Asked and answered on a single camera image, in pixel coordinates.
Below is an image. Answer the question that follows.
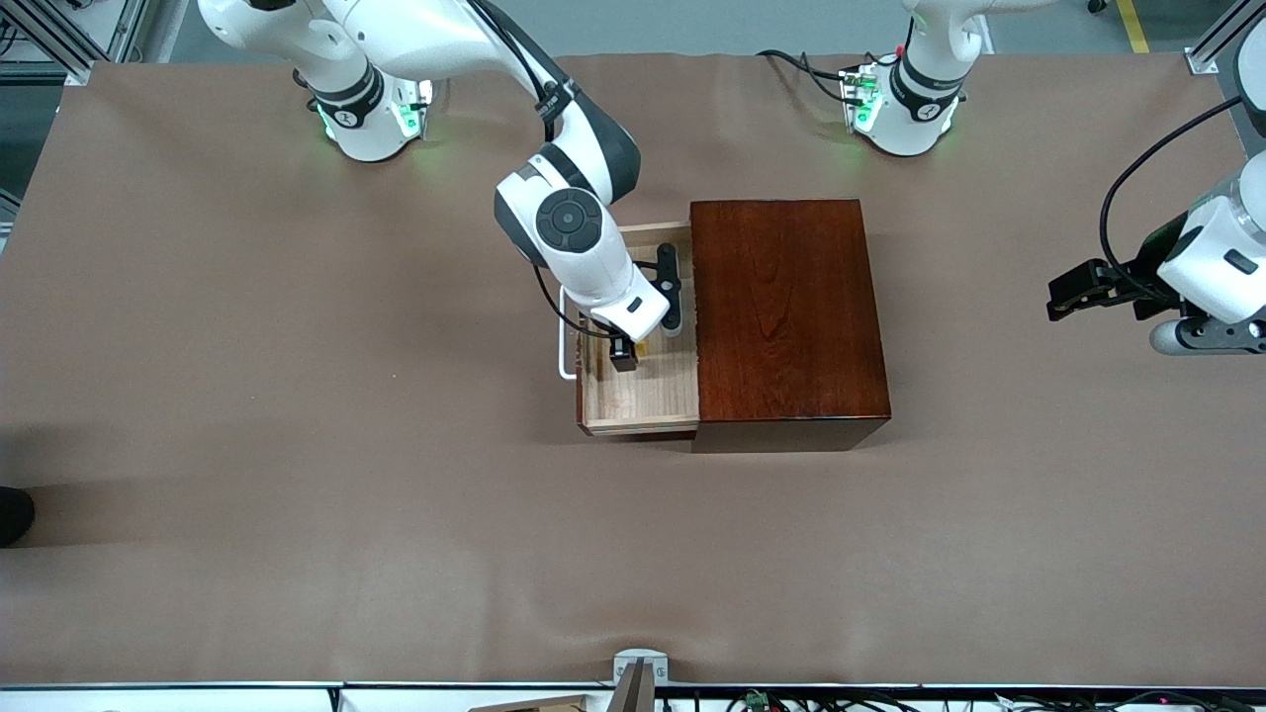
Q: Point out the light wood drawer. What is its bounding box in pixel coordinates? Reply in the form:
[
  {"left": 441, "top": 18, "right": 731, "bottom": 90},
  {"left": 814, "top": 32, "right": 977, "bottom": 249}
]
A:
[{"left": 559, "top": 222, "right": 701, "bottom": 438}]

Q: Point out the grey arm base connector box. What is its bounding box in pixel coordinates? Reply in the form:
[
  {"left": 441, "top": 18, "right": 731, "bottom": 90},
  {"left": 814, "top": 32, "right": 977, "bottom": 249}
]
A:
[
  {"left": 392, "top": 77, "right": 436, "bottom": 140},
  {"left": 841, "top": 64, "right": 883, "bottom": 134}
]

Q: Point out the dark red-brown wooden cabinet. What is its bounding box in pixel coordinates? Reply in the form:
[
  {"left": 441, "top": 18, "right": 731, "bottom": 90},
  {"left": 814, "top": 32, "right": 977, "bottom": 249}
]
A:
[{"left": 689, "top": 198, "right": 893, "bottom": 454}]

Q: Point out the yellow floor tape strip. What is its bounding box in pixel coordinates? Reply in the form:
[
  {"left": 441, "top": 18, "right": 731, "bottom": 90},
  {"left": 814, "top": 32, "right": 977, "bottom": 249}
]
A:
[{"left": 1116, "top": 0, "right": 1154, "bottom": 55}]

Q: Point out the brown cardboard piece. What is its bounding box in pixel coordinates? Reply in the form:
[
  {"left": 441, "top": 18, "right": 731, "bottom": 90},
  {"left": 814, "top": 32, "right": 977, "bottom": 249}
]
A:
[{"left": 465, "top": 695, "right": 594, "bottom": 712}]

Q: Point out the brown table mat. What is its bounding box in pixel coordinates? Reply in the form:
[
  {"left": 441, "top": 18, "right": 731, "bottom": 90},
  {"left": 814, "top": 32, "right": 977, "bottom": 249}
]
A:
[{"left": 0, "top": 51, "right": 1266, "bottom": 690}]

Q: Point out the black round object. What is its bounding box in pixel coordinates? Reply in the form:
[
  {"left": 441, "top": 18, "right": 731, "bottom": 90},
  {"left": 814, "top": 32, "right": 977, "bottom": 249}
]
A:
[{"left": 0, "top": 487, "right": 37, "bottom": 548}]

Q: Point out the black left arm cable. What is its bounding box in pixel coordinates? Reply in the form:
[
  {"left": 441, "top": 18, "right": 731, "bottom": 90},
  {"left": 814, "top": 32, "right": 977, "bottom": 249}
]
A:
[{"left": 1098, "top": 94, "right": 1249, "bottom": 300}]

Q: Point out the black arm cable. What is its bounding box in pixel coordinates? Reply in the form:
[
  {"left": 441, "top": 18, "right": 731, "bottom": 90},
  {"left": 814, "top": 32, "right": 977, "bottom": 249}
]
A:
[
  {"left": 475, "top": 0, "right": 619, "bottom": 342},
  {"left": 1098, "top": 94, "right": 1249, "bottom": 300}
]

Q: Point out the aluminium frame profile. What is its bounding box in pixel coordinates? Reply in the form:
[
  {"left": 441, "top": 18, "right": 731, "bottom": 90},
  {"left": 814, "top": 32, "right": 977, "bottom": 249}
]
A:
[
  {"left": 0, "top": 0, "right": 189, "bottom": 88},
  {"left": 1185, "top": 0, "right": 1266, "bottom": 76}
]

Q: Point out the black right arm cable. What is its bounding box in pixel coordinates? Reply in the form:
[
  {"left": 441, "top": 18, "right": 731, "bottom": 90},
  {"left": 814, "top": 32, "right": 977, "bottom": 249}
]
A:
[{"left": 475, "top": 0, "right": 619, "bottom": 342}]

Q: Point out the black base cable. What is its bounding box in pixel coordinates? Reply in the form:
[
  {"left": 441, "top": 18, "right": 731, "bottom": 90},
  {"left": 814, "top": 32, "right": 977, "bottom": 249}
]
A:
[{"left": 757, "top": 47, "right": 863, "bottom": 106}]

